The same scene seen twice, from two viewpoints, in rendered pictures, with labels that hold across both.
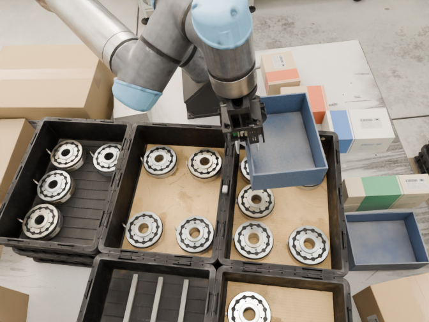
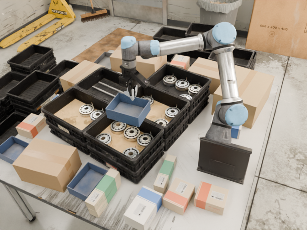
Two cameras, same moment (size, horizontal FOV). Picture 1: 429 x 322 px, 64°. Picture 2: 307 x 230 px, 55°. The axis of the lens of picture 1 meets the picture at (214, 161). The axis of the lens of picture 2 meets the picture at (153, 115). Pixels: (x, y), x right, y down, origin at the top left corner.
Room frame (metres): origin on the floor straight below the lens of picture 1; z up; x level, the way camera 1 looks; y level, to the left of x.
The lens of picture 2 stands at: (1.04, -1.22, 2.18)
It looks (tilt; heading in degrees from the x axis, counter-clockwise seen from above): 42 degrees down; 114
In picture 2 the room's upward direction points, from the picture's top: 3 degrees counter-clockwise
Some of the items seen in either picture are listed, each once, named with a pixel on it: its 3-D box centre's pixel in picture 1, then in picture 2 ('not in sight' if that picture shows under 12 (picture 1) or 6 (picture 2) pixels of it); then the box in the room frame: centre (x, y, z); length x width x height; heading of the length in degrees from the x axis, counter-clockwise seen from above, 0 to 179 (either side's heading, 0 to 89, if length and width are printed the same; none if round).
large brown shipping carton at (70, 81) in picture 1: (53, 92); (242, 95); (0.95, 0.57, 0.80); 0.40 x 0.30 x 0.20; 79
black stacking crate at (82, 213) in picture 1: (75, 186); (177, 87); (0.50, 0.42, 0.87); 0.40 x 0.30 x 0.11; 166
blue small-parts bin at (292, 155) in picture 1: (279, 139); (128, 109); (0.40, -0.15, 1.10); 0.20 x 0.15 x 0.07; 177
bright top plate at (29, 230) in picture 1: (40, 220); (169, 79); (0.41, 0.51, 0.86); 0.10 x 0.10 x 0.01
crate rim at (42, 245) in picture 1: (67, 177); (177, 81); (0.50, 0.42, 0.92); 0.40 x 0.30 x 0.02; 166
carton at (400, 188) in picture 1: (384, 189); (103, 189); (0.38, -0.49, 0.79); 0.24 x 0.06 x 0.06; 84
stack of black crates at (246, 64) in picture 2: not in sight; (228, 73); (0.73, 1.44, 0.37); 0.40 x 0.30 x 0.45; 177
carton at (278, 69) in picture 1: (279, 74); (211, 197); (0.94, -0.30, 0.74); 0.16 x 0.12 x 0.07; 179
